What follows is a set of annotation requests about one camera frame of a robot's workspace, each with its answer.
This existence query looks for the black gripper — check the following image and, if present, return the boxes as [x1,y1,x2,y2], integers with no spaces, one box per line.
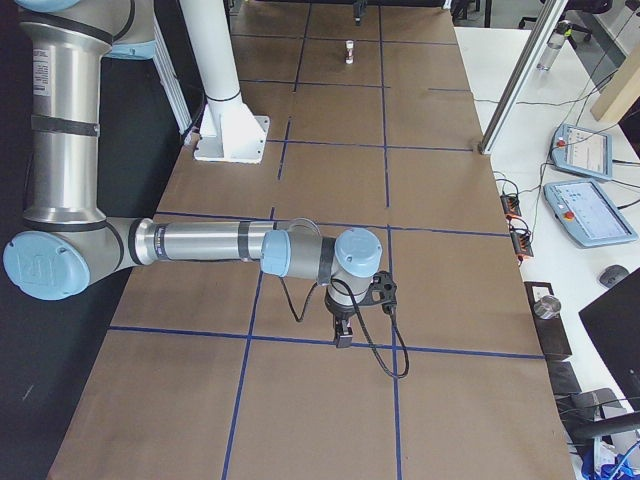
[324,296,356,348]

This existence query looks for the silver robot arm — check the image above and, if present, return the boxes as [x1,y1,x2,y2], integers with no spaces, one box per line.
[3,1,396,348]

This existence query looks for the black power strip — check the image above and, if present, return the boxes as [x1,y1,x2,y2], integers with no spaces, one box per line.
[500,193,534,263]

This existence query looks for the silver metal cylinder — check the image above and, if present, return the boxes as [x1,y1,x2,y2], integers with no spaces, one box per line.
[533,295,561,320]

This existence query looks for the near blue teach pendant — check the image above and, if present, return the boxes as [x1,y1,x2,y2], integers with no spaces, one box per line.
[543,179,638,248]

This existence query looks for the blue teach pendant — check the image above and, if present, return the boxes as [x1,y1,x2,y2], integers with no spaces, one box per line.
[543,179,638,248]
[550,123,613,181]

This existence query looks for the black computer mouse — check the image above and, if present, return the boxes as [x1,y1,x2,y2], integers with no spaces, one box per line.
[598,264,629,288]

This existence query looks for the far blue teach pendant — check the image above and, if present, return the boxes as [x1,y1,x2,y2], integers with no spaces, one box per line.
[550,123,613,181]

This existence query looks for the clear water bottle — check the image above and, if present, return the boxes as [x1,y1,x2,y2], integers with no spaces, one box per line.
[536,20,572,71]

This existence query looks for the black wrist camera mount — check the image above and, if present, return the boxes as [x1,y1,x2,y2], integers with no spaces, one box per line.
[359,270,397,316]

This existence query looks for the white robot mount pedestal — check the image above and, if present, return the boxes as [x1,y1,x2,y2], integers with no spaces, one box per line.
[180,0,270,164]

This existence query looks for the aluminium profile post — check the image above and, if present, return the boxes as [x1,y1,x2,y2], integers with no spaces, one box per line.
[478,0,568,155]

